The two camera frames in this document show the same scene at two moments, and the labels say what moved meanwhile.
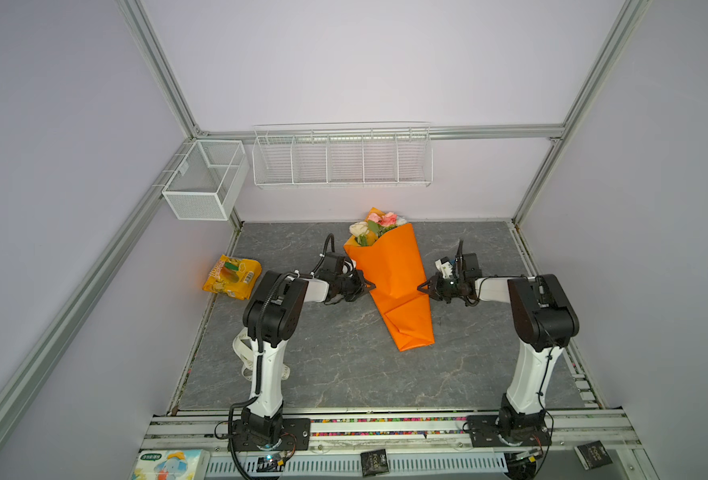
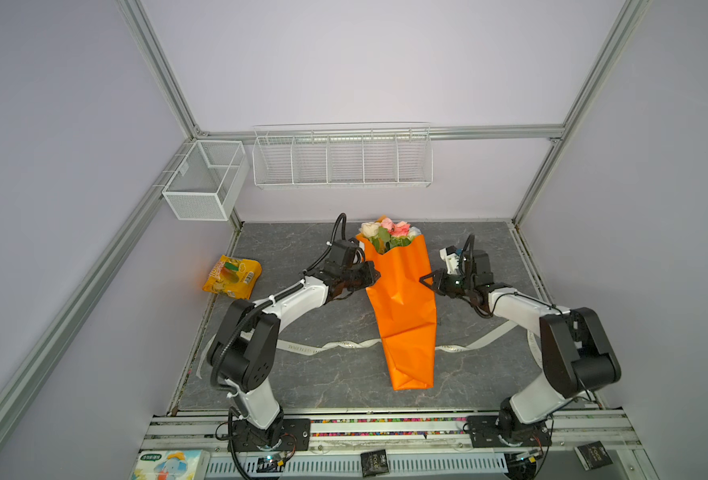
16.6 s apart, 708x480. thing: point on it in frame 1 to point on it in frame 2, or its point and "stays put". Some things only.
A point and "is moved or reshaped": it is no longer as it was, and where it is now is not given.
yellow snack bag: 233,276 stays put
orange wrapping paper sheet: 393,265 is moved or reshaped
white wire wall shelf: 343,155 stays put
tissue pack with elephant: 191,464 stays put
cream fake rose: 358,228 is moved or reshaped
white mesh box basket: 206,184 stays put
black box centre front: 374,462 stays put
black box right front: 593,455 stays put
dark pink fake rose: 388,219 to 401,229
